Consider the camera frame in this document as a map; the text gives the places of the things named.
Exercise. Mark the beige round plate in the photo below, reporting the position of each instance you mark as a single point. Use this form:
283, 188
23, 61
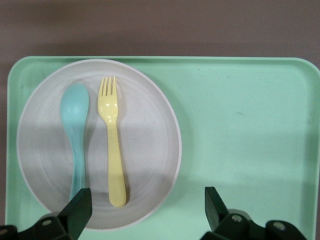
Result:
145, 150

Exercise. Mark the yellow plastic fork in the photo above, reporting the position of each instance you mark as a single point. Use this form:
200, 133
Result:
113, 150

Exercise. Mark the light green plastic tray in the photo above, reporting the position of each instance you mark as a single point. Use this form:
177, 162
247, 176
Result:
237, 150

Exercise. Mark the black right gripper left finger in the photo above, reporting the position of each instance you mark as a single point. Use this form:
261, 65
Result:
70, 220

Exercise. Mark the teal plastic spoon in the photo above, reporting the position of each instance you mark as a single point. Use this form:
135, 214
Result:
75, 107

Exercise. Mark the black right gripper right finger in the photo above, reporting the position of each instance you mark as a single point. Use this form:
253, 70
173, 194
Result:
220, 220

